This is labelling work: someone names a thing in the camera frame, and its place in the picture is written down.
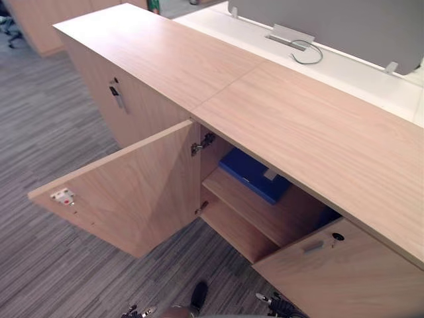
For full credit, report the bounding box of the cabinet door with grey handle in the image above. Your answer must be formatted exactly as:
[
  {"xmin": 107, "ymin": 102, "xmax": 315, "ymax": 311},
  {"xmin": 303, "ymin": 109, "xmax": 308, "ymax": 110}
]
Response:
[{"xmin": 251, "ymin": 217, "xmax": 424, "ymax": 318}]

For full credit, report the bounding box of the large metal door hinge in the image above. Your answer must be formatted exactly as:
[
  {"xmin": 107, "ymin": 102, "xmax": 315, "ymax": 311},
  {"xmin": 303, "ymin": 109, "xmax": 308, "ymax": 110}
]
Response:
[{"xmin": 190, "ymin": 132, "xmax": 216, "ymax": 157}]

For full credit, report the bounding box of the grey cable port lid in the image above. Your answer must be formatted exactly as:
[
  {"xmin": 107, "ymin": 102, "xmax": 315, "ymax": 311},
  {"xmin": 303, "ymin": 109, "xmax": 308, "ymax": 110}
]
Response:
[{"xmin": 264, "ymin": 23, "xmax": 315, "ymax": 52}]

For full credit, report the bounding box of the light wood background cabinet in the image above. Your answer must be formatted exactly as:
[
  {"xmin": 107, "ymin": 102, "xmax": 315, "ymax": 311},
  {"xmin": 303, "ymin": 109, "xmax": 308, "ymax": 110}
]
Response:
[{"xmin": 5, "ymin": 0, "xmax": 148, "ymax": 58}]

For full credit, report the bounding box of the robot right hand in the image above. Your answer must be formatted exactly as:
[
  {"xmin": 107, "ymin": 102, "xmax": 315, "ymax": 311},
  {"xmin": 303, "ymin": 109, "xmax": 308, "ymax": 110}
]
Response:
[{"xmin": 255, "ymin": 291, "xmax": 309, "ymax": 318}]

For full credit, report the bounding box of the light wood office cabinet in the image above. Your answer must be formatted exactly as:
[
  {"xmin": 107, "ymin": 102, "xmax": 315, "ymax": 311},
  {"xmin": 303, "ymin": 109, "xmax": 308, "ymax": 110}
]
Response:
[{"xmin": 189, "ymin": 63, "xmax": 424, "ymax": 318}]

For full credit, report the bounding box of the grey cable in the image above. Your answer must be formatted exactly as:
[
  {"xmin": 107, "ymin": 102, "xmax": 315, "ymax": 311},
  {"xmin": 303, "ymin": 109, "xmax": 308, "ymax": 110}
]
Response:
[{"xmin": 290, "ymin": 39, "xmax": 324, "ymax": 65}]

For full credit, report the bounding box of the grey desk partition screen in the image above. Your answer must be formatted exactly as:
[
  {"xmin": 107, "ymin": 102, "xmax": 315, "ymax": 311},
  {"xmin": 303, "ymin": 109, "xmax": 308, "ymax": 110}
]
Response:
[{"xmin": 227, "ymin": 0, "xmax": 424, "ymax": 76}]

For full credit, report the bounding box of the blue folder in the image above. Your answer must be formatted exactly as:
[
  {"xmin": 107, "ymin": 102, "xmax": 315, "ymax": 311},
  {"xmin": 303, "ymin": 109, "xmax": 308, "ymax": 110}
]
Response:
[{"xmin": 217, "ymin": 146, "xmax": 293, "ymax": 205}]

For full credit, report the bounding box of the light wood closed cabinet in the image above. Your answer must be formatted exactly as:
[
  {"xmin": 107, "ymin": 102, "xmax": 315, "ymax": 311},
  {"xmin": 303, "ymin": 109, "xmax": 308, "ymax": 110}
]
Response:
[{"xmin": 52, "ymin": 2, "xmax": 266, "ymax": 150}]

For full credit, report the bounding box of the white desk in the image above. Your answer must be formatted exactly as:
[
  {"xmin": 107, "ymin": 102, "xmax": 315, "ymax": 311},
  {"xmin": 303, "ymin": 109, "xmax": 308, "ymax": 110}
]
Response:
[{"xmin": 172, "ymin": 1, "xmax": 424, "ymax": 128}]

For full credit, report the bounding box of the wooden cabinet shelf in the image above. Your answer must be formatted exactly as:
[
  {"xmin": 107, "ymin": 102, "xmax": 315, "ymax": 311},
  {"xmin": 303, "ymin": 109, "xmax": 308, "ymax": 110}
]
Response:
[{"xmin": 201, "ymin": 168, "xmax": 334, "ymax": 248}]

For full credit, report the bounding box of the grey door handle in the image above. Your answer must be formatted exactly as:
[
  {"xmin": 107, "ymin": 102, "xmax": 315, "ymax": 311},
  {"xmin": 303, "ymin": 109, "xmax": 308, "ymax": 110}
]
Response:
[{"xmin": 302, "ymin": 240, "xmax": 325, "ymax": 255}]

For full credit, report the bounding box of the cabinet door with white latch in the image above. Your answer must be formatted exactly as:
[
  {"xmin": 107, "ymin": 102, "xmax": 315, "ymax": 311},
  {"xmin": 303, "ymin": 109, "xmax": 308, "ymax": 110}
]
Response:
[{"xmin": 27, "ymin": 119, "xmax": 202, "ymax": 259}]

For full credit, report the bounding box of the silver cabinet handle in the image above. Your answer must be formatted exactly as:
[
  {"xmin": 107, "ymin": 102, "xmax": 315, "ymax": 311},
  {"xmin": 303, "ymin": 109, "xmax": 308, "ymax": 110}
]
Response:
[{"xmin": 109, "ymin": 85, "xmax": 129, "ymax": 113}]

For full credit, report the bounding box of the robot silver leg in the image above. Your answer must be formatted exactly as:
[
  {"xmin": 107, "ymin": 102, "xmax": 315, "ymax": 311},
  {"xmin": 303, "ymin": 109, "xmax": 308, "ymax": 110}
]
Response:
[{"xmin": 158, "ymin": 304, "xmax": 197, "ymax": 318}]

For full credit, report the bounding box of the robot dark foot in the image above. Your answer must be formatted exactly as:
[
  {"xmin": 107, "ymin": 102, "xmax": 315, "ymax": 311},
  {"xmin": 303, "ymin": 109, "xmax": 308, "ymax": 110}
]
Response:
[{"xmin": 189, "ymin": 280, "xmax": 210, "ymax": 313}]

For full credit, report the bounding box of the white door latch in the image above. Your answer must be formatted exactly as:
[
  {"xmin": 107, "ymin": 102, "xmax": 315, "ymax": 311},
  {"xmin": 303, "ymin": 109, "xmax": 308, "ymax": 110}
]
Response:
[{"xmin": 50, "ymin": 187, "xmax": 77, "ymax": 207}]

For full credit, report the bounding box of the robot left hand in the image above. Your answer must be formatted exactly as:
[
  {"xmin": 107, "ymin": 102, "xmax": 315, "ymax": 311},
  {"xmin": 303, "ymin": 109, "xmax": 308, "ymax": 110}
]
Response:
[{"xmin": 120, "ymin": 303, "xmax": 158, "ymax": 318}]

